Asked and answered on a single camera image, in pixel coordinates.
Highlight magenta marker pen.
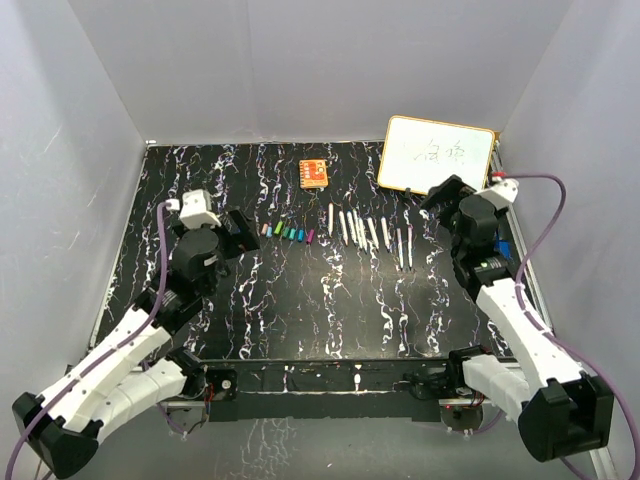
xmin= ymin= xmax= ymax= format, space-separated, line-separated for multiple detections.
xmin=407 ymin=225 xmax=413 ymax=270

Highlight blue object at edge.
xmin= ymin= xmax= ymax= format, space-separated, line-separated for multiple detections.
xmin=495 ymin=235 xmax=512 ymax=260

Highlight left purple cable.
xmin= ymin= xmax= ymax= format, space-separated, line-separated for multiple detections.
xmin=7 ymin=199 xmax=174 ymax=480

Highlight light blue marker pen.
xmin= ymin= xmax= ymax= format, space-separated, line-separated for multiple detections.
xmin=347 ymin=211 xmax=359 ymax=247

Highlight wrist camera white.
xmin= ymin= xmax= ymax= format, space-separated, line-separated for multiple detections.
xmin=476 ymin=172 xmax=519 ymax=210
xmin=166 ymin=189 xmax=222 ymax=230

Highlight cyan marker pen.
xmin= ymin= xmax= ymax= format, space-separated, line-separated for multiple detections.
xmin=381 ymin=216 xmax=391 ymax=252

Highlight black base frame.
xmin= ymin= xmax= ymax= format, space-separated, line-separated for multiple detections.
xmin=164 ymin=357 xmax=501 ymax=424

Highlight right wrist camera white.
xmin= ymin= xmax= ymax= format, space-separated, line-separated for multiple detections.
xmin=476 ymin=172 xmax=519 ymax=210

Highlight white board orange frame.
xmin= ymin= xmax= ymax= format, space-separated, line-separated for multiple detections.
xmin=377 ymin=115 xmax=496 ymax=194

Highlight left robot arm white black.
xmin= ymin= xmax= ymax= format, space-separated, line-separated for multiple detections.
xmin=5 ymin=210 xmax=259 ymax=479

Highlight light green marker pen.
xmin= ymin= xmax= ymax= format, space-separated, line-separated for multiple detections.
xmin=352 ymin=209 xmax=364 ymax=250

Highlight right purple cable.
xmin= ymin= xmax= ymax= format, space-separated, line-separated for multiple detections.
xmin=499 ymin=172 xmax=640 ymax=480

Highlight dark green marker pen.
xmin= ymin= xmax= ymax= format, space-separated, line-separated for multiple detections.
xmin=357 ymin=216 xmax=369 ymax=254

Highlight dark blue marker pen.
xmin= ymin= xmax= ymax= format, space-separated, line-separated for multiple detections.
xmin=396 ymin=227 xmax=404 ymax=271

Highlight aluminium rail frame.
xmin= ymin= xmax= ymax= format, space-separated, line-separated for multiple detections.
xmin=589 ymin=447 xmax=619 ymax=480

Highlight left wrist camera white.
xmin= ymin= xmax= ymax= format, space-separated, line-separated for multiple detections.
xmin=166 ymin=189 xmax=222 ymax=230

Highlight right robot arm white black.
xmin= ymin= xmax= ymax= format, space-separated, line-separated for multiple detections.
xmin=422 ymin=175 xmax=614 ymax=462

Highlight purple cable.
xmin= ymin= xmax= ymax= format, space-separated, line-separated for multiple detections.
xmin=499 ymin=172 xmax=640 ymax=480
xmin=7 ymin=199 xmax=174 ymax=480

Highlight yellow marker pen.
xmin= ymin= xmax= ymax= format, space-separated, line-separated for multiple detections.
xmin=327 ymin=202 xmax=334 ymax=237

